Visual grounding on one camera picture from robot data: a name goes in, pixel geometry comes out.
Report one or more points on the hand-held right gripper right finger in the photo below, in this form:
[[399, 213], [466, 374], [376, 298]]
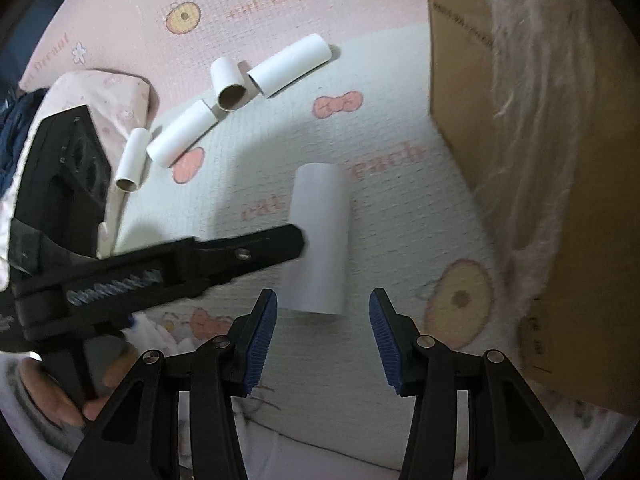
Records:
[[385, 340]]

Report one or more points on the person's left forearm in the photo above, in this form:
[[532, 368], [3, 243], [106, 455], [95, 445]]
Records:
[[15, 410]]

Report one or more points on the clear plastic film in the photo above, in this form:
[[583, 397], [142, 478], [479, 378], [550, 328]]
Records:
[[530, 135]]

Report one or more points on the person's left hand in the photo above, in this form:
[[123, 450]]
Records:
[[50, 395]]

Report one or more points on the long white cardboard tube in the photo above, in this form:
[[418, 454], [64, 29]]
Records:
[[182, 132]]

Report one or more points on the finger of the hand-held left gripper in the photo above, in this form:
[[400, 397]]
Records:
[[260, 250]]

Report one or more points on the dark blue cloth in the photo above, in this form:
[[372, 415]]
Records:
[[15, 125]]

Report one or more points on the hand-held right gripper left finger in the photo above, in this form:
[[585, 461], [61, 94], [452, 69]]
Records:
[[260, 340]]

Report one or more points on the white printed bedsheet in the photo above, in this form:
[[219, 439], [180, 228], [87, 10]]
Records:
[[325, 450]]

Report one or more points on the brown cardboard box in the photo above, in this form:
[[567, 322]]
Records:
[[460, 85]]

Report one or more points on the pink printed blanket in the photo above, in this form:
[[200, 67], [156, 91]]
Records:
[[250, 10]]

